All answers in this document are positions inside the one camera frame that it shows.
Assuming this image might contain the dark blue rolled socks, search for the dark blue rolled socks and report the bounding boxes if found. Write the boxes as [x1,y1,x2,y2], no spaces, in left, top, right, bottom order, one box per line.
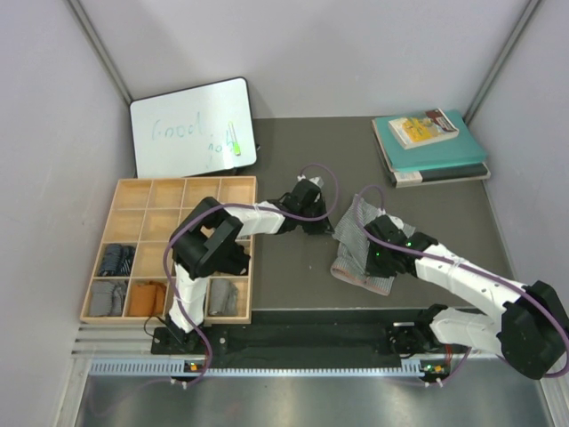
[98,243,136,277]

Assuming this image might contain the grey rolled garment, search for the grey rolled garment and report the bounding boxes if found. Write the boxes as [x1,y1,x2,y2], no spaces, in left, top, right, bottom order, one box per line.
[208,278,238,317]

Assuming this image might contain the white whiteboard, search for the white whiteboard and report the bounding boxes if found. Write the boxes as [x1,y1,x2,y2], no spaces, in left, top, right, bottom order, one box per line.
[130,77,257,179]

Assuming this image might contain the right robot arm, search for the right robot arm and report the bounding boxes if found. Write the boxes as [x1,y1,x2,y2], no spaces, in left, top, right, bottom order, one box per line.
[360,214,568,380]

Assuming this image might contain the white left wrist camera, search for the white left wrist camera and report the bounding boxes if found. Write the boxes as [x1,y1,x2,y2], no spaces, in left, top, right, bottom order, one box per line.
[297,175,324,190]

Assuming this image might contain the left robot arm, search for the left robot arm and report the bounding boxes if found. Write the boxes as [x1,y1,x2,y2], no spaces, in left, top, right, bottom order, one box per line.
[165,175,333,353]

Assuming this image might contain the grey rolled socks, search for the grey rolled socks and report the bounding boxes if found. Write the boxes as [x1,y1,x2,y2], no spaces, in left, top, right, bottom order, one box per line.
[88,280,128,317]

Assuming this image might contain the orange rolled garment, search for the orange rolled garment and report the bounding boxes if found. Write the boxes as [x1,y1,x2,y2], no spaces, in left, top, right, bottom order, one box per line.
[126,280,167,317]

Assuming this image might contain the green whiteboard marker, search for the green whiteboard marker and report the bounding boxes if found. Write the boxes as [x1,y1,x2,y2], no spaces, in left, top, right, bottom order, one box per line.
[228,121,241,157]

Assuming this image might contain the grey striped boxer shorts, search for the grey striped boxer shorts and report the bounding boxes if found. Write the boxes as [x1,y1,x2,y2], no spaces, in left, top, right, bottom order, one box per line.
[330,195,395,296]

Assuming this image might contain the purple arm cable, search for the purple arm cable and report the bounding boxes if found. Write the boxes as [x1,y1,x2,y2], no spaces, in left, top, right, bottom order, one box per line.
[357,184,569,387]
[163,163,340,388]

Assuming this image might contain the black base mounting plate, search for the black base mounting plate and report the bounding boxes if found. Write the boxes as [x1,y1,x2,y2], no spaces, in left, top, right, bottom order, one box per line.
[150,309,464,369]

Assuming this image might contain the yellow paperback book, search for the yellow paperback book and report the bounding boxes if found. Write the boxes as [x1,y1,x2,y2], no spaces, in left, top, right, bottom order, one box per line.
[388,109,460,149]

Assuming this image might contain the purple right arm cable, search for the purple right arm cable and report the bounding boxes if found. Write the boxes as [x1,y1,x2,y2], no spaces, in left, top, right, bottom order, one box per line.
[357,184,569,387]

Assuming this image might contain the wooden compartment tray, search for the wooden compartment tray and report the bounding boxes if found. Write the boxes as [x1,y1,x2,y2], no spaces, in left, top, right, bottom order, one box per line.
[80,176,257,326]

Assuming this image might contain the black rolled garment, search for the black rolled garment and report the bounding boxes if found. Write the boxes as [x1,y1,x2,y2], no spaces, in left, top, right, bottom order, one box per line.
[234,242,251,276]

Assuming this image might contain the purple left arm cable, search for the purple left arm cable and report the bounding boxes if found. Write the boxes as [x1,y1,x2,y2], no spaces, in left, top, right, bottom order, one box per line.
[163,163,340,388]

